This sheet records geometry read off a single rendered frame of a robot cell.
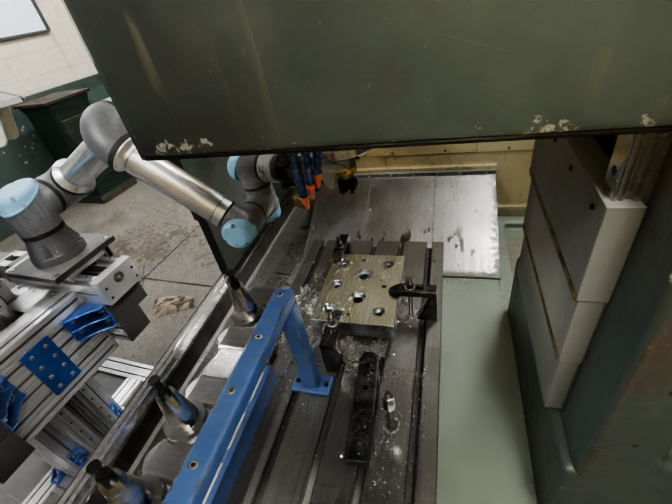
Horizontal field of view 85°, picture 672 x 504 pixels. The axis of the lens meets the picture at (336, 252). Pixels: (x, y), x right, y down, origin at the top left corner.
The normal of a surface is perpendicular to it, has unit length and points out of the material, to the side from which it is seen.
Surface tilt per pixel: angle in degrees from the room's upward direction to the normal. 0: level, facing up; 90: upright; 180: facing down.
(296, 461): 0
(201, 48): 90
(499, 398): 0
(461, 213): 24
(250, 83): 90
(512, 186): 90
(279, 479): 0
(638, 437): 90
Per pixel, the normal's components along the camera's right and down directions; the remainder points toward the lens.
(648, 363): -0.48, 0.58
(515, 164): -0.24, 0.62
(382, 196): -0.25, -0.47
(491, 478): -0.15, -0.79
